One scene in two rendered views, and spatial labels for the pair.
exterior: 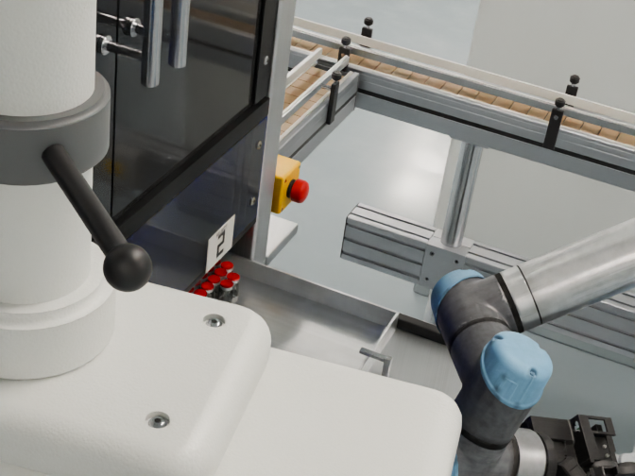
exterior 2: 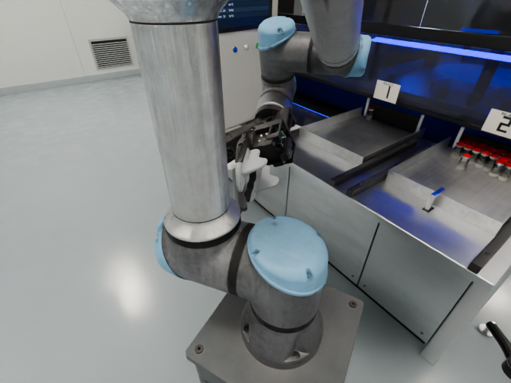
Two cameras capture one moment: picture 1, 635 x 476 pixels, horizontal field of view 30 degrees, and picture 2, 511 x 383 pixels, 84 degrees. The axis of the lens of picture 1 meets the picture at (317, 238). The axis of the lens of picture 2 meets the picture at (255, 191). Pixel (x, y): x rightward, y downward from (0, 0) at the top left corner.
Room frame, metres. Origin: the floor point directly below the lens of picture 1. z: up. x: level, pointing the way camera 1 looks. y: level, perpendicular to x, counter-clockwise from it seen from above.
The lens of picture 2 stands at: (1.35, -0.78, 1.31)
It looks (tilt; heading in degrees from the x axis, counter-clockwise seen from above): 36 degrees down; 125
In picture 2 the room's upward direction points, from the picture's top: straight up
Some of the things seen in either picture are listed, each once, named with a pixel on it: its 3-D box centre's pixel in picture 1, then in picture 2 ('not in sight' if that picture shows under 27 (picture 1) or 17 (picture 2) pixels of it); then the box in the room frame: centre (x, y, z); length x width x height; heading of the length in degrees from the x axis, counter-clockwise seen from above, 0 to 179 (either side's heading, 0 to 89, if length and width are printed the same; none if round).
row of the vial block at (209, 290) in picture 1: (202, 300); (486, 161); (1.49, 0.16, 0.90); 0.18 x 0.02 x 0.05; 161
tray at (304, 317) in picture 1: (266, 328); (468, 175); (1.45, 0.06, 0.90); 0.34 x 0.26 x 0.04; 71
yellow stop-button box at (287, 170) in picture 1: (272, 181); not in sight; (1.73, 0.09, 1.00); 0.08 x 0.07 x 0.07; 71
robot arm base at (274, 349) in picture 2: not in sight; (282, 311); (1.23, -0.53, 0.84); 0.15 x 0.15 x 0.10
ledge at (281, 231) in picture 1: (247, 231); not in sight; (1.75, 0.12, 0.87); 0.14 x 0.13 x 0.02; 71
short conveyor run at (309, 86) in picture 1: (265, 130); not in sight; (2.04, 0.13, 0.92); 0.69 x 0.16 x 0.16; 161
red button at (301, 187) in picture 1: (296, 190); not in sight; (1.71, 0.05, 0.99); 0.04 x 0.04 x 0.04; 71
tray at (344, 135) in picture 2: not in sight; (361, 132); (1.13, 0.17, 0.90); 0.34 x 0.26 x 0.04; 71
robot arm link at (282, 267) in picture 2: not in sight; (282, 267); (1.22, -0.53, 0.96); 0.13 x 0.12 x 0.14; 14
